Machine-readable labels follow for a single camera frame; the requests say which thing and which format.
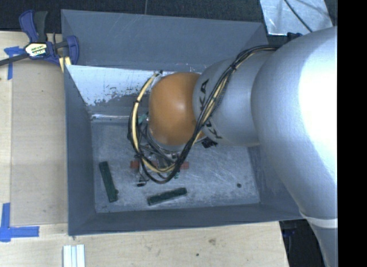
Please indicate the dark green flat block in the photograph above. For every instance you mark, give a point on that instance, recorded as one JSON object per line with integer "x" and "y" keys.
{"x": 167, "y": 196}
{"x": 108, "y": 181}

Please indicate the grey metal bin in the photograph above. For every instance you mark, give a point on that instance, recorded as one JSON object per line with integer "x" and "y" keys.
{"x": 218, "y": 179}

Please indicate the pale wood flat board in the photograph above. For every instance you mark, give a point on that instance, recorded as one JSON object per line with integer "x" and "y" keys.
{"x": 37, "y": 145}

